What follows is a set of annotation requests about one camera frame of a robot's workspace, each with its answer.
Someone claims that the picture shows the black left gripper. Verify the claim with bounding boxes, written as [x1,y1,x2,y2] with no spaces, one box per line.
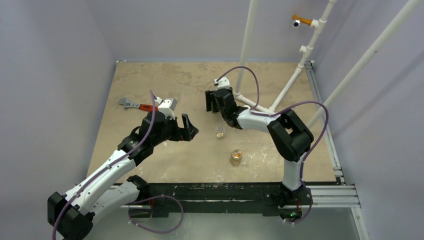
[151,113,198,146]

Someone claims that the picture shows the clear plastic pill organizer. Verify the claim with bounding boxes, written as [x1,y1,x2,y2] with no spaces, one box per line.
[213,125,226,139]

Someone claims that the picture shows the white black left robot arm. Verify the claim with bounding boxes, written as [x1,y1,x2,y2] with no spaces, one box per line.
[47,111,199,240]

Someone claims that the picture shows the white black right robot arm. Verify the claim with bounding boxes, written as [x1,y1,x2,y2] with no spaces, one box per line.
[205,88,314,204]

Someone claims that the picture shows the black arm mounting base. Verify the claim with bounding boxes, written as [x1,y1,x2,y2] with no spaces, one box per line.
[130,182,313,220]

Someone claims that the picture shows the amber pill bottle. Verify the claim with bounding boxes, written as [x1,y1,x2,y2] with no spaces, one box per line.
[229,149,243,167]

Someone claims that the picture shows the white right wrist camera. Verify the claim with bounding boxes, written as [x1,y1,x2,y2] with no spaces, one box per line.
[213,76,231,90]

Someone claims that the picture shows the red handled adjustable wrench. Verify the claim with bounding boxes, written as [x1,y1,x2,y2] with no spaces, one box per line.
[118,97,158,112]

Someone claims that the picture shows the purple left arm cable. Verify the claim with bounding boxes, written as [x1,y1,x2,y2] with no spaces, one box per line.
[51,90,184,240]

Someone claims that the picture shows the aluminium extrusion frame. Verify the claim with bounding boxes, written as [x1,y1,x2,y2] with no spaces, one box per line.
[61,60,370,240]

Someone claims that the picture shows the white PVC pipe frame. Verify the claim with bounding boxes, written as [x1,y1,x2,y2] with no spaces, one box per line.
[248,0,424,133]

